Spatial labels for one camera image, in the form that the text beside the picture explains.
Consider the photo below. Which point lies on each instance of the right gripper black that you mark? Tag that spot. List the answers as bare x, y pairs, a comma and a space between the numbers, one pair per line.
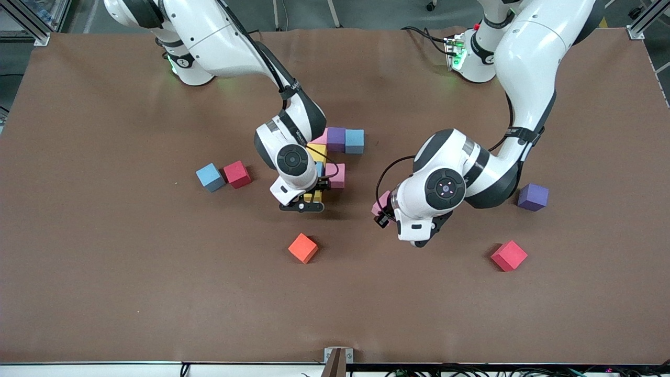
321, 184

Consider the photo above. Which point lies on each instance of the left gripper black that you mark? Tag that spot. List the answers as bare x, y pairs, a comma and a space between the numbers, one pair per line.
386, 213

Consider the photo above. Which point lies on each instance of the blue foam cube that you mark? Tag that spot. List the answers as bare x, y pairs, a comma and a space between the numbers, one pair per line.
354, 141
210, 177
320, 168

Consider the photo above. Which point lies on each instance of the pink foam cube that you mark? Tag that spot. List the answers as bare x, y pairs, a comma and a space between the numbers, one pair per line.
337, 176
381, 201
321, 139

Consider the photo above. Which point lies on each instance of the yellow foam cube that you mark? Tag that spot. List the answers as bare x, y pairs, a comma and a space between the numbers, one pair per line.
317, 152
310, 197

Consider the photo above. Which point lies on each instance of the purple foam cube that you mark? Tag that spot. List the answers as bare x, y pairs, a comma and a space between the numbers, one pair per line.
336, 139
533, 197

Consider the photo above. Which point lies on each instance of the red foam cube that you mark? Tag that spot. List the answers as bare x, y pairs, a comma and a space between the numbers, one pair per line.
236, 174
509, 255

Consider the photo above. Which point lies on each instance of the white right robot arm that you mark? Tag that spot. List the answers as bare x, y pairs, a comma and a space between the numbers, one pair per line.
209, 36

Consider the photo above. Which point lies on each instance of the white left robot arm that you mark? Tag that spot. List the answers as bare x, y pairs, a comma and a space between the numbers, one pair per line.
528, 52

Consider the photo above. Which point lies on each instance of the orange foam cube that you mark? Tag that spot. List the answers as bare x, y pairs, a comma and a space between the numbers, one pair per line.
303, 247

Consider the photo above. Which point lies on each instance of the grey metal stand leg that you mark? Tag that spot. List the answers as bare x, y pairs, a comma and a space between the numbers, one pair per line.
333, 13
276, 15

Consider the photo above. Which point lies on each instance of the black caster wheel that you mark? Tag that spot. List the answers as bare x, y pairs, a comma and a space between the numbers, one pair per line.
432, 5

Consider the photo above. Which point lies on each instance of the brown table mat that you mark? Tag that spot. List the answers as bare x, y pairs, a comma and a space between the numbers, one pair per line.
104, 288

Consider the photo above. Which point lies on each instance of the metal table edge bracket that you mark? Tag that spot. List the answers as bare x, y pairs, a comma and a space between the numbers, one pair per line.
337, 361

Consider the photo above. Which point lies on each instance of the white table edge rail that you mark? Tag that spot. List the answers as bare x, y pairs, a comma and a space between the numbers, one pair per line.
104, 370

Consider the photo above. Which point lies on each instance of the aluminium frame post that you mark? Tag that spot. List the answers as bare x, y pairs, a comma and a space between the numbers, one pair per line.
29, 21
649, 18

